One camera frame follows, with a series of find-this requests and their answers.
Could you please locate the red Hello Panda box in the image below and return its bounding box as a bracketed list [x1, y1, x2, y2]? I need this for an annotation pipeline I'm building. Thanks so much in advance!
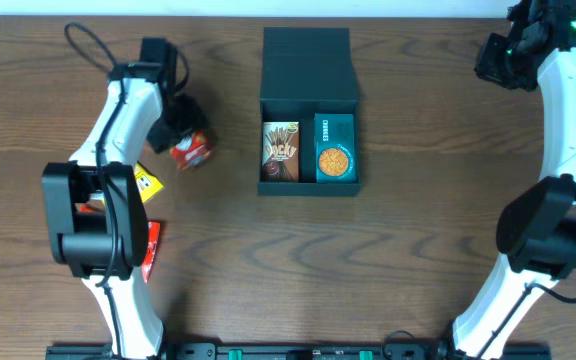
[170, 130, 214, 171]

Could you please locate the brown Pocky box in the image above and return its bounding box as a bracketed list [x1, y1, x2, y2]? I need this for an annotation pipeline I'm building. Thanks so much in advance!
[261, 122, 300, 182]

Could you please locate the black gift box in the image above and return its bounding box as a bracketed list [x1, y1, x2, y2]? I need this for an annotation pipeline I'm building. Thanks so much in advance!
[257, 27, 361, 197]

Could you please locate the teal Chunkies cookie box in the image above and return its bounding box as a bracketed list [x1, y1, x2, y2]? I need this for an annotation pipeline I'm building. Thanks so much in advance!
[314, 113, 357, 183]

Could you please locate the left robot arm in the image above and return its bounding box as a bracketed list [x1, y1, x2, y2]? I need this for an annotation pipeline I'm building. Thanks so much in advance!
[41, 38, 200, 359]

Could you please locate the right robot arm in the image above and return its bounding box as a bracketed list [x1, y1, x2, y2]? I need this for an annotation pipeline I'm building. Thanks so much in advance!
[434, 0, 576, 359]

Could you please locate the yellow Hacks candy bag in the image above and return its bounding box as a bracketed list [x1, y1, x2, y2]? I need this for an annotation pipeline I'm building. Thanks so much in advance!
[134, 163, 164, 203]

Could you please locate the red candy bag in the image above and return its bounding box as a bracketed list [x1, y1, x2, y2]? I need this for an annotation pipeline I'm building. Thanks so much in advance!
[70, 205, 161, 282]

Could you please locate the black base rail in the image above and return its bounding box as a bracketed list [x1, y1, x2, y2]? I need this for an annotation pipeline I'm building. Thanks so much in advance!
[45, 340, 553, 360]

